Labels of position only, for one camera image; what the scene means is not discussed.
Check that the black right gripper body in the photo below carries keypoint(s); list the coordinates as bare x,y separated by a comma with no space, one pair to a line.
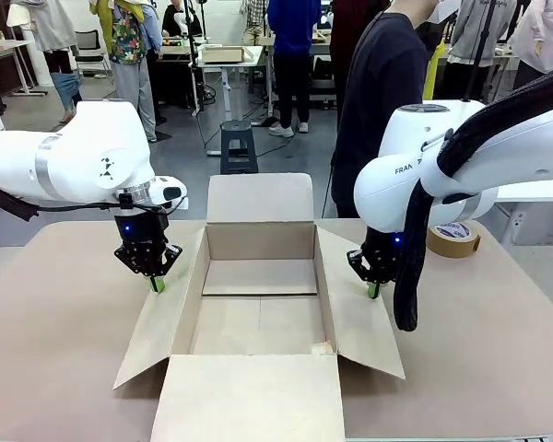
381,248

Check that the person in grey hoodie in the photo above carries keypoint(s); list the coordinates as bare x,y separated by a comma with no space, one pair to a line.
479,32

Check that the white height-adjustable table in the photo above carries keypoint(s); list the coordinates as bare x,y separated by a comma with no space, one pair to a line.
253,55

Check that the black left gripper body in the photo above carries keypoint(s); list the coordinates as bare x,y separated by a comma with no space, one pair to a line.
140,230

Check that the white desk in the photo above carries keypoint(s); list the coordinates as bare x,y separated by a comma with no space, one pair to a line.
4,48

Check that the brown packing tape roll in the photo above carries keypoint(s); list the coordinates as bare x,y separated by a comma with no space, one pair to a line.
454,247

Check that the black office chair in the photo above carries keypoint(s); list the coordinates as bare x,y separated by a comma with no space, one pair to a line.
92,46

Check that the person in floral shirt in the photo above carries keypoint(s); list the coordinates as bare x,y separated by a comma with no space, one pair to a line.
126,50

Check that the shallow wooden tray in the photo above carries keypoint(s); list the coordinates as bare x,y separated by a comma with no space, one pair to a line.
223,55

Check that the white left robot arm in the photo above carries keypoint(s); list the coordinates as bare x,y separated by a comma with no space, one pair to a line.
74,152

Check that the black tripod stand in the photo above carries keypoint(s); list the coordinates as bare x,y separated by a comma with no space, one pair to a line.
193,60

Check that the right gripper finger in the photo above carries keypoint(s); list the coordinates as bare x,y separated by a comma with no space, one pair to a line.
380,279
360,264

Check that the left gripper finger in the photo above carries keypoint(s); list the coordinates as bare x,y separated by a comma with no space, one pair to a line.
169,258
136,260

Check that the seated person in black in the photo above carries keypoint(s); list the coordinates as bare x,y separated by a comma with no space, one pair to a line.
175,18

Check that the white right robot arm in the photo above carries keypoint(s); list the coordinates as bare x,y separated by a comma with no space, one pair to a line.
382,198

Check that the person in white shirt jeans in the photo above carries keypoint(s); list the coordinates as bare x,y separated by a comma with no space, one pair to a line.
55,27

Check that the person in navy sweater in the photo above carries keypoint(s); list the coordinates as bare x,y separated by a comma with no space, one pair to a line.
378,92

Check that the brown cardboard box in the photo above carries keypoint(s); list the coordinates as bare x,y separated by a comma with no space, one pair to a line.
258,405

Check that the black plastic step stool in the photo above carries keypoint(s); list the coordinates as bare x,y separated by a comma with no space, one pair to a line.
238,131

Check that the person in pink top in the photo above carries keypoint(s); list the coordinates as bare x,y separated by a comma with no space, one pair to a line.
546,37

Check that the person in blue jacket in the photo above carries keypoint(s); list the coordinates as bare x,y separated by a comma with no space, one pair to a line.
292,41

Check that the white side table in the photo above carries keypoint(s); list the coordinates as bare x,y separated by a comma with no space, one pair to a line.
534,191

